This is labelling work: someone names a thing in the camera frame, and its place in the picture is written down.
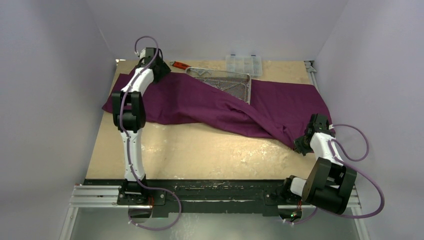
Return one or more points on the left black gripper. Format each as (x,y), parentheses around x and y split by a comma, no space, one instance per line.
(165,71)

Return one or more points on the purple cloth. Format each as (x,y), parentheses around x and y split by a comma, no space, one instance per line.
(277,110)

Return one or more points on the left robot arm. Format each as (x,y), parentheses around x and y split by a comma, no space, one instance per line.
(129,116)

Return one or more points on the clear plastic compartment box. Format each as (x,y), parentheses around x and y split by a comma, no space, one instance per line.
(251,64)

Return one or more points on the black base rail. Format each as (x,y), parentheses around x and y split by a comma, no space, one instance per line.
(165,196)

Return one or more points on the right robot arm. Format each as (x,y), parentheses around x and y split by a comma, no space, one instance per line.
(330,183)

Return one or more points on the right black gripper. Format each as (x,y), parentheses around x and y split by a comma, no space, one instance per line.
(302,144)

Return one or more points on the metal wire mesh tray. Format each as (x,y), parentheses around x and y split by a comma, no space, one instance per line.
(236,84)

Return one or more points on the orange handled adjustable wrench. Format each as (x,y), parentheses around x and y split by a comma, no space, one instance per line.
(179,65)

